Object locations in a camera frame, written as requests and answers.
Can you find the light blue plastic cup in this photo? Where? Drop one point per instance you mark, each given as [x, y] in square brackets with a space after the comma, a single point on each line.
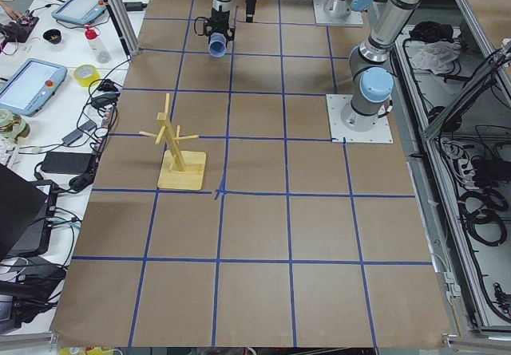
[217, 45]

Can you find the black laptop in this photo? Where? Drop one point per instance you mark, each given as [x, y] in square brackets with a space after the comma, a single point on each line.
[26, 210]

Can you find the white squeeze bottle red cap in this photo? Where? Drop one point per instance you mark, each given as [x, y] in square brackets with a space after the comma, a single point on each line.
[93, 37]

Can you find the blue teach pendant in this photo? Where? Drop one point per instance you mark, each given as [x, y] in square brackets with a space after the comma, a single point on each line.
[32, 85]
[79, 12]

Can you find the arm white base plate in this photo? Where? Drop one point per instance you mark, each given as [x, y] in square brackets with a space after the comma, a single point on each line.
[336, 13]
[347, 126]

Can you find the upper blue teach pendant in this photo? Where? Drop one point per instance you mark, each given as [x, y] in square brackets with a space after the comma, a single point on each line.
[79, 12]

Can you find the white crumpled cloth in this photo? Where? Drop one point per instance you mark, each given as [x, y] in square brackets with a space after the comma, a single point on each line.
[437, 57]

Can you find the lower blue teach pendant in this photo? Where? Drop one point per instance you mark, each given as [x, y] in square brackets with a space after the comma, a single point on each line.
[32, 85]

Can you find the black bowl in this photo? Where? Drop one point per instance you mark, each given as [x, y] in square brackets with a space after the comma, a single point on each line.
[53, 36]

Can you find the aluminium frame post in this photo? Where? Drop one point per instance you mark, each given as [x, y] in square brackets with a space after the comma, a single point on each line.
[123, 26]

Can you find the yellow tape roll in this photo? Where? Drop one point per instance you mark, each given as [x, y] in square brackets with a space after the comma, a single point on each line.
[86, 75]

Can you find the wooden mug tree stand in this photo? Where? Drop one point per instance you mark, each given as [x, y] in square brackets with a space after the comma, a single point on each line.
[180, 169]

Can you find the black power adapter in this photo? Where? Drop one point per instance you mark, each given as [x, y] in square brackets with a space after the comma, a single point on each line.
[66, 162]

